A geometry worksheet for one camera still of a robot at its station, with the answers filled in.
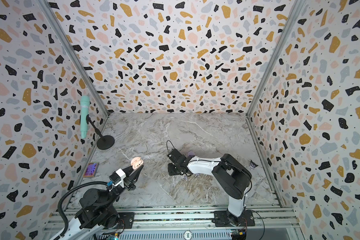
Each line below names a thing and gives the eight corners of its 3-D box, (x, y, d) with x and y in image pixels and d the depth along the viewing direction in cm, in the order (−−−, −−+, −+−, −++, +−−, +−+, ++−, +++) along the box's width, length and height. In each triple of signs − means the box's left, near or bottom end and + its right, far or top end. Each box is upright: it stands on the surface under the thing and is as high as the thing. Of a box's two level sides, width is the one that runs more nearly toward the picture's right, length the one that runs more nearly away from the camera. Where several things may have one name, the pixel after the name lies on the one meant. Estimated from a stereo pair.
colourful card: (84, 177, 89) (82, 175, 88) (90, 164, 95) (88, 162, 93) (93, 177, 90) (91, 175, 88) (99, 164, 95) (97, 162, 93)
